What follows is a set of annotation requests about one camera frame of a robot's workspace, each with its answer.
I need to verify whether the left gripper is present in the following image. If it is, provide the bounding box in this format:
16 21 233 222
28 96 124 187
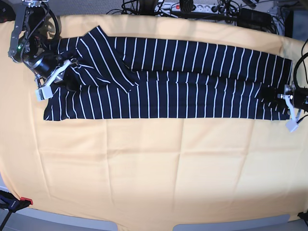
261 87 308 112

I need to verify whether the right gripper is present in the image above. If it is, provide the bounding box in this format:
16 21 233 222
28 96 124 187
30 54 79 91

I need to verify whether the navy white striped T-shirt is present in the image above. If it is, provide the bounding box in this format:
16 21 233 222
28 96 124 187
44 26 293 121

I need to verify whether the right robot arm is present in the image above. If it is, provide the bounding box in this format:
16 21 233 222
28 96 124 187
8 0 79 91

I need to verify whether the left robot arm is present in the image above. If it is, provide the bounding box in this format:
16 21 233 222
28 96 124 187
261 41 308 113

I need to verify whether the yellow table cloth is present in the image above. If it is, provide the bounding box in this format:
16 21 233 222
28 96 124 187
0 22 308 230

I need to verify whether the white power strip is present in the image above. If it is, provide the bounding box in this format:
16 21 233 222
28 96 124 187
155 0 227 15

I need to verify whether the black clamp right corner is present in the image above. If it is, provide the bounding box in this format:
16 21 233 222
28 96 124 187
297 212 308 222

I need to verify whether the blue clamp red tip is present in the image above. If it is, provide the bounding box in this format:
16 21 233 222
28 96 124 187
0 190 33 231

